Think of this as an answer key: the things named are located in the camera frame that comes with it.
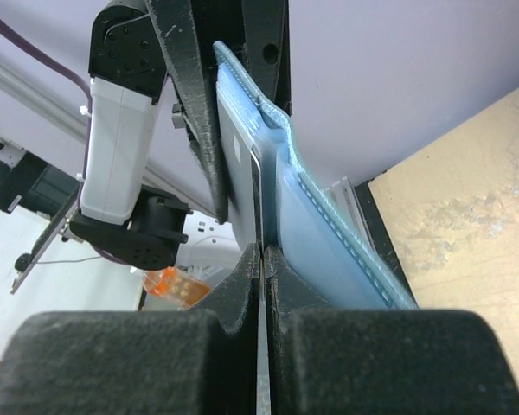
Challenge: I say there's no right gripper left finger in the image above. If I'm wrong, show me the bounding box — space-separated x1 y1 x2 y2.
0 244 260 414

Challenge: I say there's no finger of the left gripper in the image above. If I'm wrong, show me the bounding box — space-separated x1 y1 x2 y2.
241 0 292 114
146 1 228 223

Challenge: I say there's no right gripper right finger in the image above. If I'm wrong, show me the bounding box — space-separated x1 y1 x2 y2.
265 247 519 414

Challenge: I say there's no blue card holder wallet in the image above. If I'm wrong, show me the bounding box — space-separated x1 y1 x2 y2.
213 41 417 310

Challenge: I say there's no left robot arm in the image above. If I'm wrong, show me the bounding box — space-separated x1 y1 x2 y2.
72 1 292 270

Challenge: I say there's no orange translucent container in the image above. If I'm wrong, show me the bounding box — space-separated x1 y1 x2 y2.
143 266 211 309

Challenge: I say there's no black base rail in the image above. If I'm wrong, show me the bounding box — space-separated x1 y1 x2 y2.
353 181 413 297

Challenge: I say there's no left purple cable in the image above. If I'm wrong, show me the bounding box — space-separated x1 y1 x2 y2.
0 3 92 182

